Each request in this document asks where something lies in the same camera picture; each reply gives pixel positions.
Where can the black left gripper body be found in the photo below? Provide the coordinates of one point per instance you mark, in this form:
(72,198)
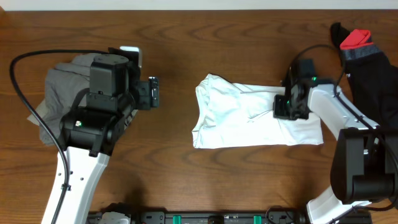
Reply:
(153,92)

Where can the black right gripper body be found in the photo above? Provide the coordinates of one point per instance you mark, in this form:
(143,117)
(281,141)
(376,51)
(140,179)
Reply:
(285,108)

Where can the white printed t-shirt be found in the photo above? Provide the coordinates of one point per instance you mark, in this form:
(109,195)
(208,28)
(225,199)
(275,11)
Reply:
(239,115)

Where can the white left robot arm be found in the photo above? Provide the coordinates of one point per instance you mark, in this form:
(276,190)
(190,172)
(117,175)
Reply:
(88,135)

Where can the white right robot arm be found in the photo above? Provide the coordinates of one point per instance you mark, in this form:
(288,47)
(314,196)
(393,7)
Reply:
(364,168)

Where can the grey folded garment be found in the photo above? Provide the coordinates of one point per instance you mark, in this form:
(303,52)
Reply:
(62,84)

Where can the black garment with red collar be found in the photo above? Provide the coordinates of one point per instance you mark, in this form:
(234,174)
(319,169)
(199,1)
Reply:
(371,76)

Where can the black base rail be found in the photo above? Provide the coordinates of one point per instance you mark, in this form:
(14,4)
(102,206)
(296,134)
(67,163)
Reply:
(125,213)

